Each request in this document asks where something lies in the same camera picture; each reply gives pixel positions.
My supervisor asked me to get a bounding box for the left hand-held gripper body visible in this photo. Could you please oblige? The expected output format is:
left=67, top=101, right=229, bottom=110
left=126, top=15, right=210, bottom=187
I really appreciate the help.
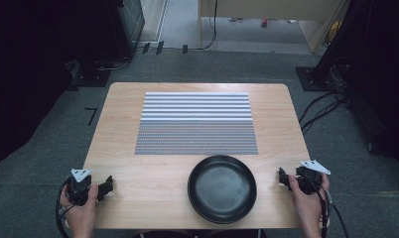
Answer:
left=66, top=168, right=93, bottom=207

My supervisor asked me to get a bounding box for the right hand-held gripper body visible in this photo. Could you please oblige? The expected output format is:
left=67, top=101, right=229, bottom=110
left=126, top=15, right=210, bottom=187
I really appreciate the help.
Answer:
left=294, top=159, right=333, bottom=195

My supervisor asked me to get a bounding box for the person's left hand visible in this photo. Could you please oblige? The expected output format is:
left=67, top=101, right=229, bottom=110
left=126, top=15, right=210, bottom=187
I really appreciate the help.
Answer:
left=60, top=183, right=99, bottom=230

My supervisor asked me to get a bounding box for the person's right hand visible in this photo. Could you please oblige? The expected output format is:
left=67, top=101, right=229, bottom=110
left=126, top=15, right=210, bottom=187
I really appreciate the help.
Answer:
left=288, top=173, right=331, bottom=230

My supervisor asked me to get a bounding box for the black round plate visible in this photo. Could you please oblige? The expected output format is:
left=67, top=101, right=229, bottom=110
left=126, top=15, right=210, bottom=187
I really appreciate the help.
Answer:
left=187, top=154, right=258, bottom=225

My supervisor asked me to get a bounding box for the black corner tape mark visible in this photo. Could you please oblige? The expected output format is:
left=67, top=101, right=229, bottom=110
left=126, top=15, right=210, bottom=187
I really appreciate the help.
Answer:
left=84, top=106, right=99, bottom=127

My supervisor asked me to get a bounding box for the grey striped placemat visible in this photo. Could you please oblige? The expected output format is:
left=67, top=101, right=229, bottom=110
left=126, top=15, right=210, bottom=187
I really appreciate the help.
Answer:
left=134, top=91, right=260, bottom=156

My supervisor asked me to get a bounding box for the dark curtain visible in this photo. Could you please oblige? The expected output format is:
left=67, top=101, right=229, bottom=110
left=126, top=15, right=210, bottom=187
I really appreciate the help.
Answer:
left=315, top=0, right=399, bottom=168
left=0, top=0, right=136, bottom=177

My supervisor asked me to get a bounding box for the yellow object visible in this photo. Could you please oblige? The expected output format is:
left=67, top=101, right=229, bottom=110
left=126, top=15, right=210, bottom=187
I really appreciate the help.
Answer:
left=325, top=19, right=343, bottom=47

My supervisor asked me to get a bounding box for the dark metal cabinet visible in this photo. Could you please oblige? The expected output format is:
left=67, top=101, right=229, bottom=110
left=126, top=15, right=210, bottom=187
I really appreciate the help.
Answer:
left=116, top=0, right=146, bottom=54

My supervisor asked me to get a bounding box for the light wooden cabinet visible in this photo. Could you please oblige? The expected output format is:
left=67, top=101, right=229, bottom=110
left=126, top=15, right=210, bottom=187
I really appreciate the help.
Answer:
left=197, top=0, right=350, bottom=55

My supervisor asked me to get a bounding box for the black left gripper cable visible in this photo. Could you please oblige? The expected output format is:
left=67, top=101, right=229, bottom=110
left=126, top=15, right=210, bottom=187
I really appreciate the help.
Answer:
left=55, top=178, right=72, bottom=238

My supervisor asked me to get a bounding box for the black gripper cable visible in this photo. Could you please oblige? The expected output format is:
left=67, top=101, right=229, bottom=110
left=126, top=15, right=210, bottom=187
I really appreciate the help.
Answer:
left=55, top=178, right=72, bottom=238
left=315, top=184, right=351, bottom=238

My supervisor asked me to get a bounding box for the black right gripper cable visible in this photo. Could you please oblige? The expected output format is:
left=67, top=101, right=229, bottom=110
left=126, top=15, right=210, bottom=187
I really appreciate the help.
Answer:
left=315, top=184, right=351, bottom=238

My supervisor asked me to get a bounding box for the black floor cables bundle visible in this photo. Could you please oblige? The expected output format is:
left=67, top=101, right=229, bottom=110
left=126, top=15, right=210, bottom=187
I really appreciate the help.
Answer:
left=298, top=58, right=352, bottom=135

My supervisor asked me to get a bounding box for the black stand base plate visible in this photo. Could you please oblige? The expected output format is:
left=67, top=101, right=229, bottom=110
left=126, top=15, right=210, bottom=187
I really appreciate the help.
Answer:
left=295, top=66, right=338, bottom=92
left=66, top=67, right=112, bottom=92

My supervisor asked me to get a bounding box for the black looped floor cable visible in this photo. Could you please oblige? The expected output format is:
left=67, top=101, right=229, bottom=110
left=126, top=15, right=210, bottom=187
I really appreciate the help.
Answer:
left=93, top=57, right=132, bottom=72

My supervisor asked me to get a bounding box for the black hanging cable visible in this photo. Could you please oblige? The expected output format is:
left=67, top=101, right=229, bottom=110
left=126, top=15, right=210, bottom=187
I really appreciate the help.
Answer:
left=197, top=0, right=219, bottom=52

